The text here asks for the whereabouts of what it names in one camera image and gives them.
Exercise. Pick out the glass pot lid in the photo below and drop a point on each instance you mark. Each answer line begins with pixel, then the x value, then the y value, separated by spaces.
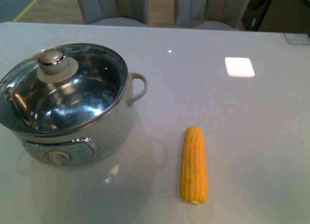
pixel 32 104

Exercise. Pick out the left beige upholstered chair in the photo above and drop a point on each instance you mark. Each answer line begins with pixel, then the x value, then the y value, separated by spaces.
pixel 127 13

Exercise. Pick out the right beige upholstered chair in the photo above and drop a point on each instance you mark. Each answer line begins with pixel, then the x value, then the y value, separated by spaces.
pixel 209 14

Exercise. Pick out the yellow corn cob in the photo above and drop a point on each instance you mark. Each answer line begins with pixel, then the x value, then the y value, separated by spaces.
pixel 193 172

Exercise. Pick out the beige upholstered chair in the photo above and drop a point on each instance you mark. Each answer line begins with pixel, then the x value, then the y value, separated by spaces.
pixel 209 14
pixel 127 13

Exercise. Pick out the black appliance cabinet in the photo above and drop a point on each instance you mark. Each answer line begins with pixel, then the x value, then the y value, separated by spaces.
pixel 291 16

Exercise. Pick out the white electric cooking pot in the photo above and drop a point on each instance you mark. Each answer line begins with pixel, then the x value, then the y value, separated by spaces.
pixel 100 138

